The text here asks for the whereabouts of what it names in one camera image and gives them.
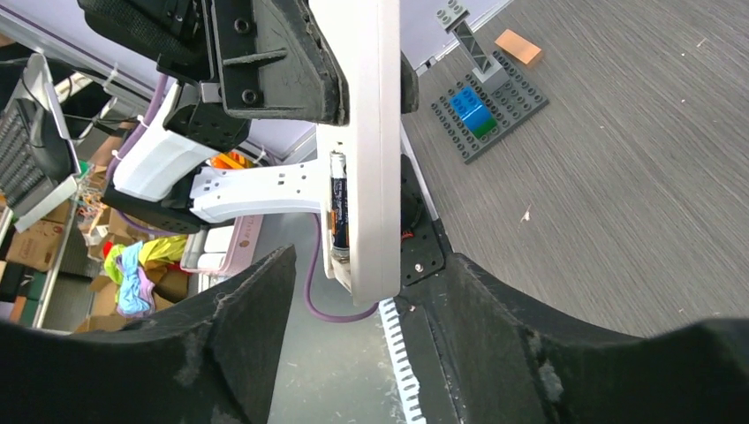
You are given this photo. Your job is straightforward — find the green brick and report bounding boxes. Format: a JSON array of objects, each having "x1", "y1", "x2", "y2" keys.
[{"x1": 472, "y1": 118, "x2": 497, "y2": 139}]

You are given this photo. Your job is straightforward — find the grey brick truss piece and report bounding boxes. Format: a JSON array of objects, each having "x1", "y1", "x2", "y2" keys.
[{"x1": 435, "y1": 0, "x2": 510, "y2": 93}]

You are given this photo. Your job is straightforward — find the grey building baseplate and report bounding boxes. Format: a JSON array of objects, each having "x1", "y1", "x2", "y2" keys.
[{"x1": 430, "y1": 50, "x2": 549, "y2": 163}]

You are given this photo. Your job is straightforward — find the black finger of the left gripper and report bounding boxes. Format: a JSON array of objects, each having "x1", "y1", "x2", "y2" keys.
[
  {"x1": 400, "y1": 52, "x2": 420, "y2": 114},
  {"x1": 211, "y1": 0, "x2": 349, "y2": 126}
]

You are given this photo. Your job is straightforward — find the small wooden block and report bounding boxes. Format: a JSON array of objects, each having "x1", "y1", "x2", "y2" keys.
[{"x1": 495, "y1": 29, "x2": 543, "y2": 66}]

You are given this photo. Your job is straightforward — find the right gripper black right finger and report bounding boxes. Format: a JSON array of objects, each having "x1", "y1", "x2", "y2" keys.
[{"x1": 396, "y1": 254, "x2": 748, "y2": 423}]

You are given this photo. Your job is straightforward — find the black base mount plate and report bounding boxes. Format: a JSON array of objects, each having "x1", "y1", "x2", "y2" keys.
[{"x1": 400, "y1": 154, "x2": 450, "y2": 287}]

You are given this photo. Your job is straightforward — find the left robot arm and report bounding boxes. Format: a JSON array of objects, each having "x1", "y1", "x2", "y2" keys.
[{"x1": 79, "y1": 1, "x2": 418, "y2": 245}]

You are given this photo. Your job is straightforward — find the blue brick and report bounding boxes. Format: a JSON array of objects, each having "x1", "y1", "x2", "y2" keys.
[{"x1": 450, "y1": 87, "x2": 492, "y2": 130}]

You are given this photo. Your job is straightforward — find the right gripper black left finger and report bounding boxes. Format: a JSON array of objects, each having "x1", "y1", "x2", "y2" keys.
[{"x1": 1, "y1": 246, "x2": 296, "y2": 423}]

